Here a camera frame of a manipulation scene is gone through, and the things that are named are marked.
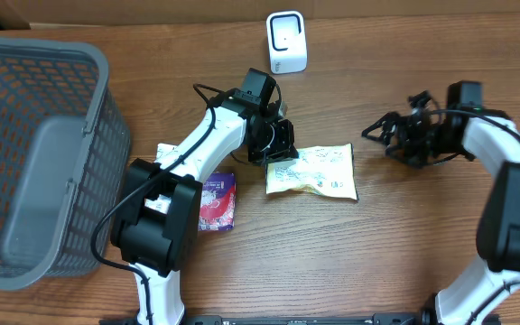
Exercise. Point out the white gold-capped tube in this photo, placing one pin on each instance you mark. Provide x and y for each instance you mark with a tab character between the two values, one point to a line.
165	151

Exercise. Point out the white yellow snack bag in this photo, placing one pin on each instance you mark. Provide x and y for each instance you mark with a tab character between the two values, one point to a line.
323	170

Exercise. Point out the red purple snack packet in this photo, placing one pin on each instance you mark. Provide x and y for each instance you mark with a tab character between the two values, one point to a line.
218	202

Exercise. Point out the white barcode scanner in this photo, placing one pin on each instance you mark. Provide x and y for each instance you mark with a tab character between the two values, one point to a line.
287	43

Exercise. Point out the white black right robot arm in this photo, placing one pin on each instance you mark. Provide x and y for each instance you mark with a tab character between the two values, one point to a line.
475	132

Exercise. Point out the grey plastic basket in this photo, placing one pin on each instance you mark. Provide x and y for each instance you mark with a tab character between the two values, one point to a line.
64	146

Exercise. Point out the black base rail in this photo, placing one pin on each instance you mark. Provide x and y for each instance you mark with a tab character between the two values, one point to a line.
376	319

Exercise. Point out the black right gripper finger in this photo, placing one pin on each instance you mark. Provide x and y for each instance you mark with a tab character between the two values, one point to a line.
387	125
403	155

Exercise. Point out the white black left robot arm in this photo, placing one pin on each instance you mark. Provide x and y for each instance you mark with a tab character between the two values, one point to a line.
155	224

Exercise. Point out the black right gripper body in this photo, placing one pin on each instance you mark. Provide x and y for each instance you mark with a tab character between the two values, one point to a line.
422	137

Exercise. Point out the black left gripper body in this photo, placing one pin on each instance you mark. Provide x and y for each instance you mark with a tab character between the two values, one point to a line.
273	142

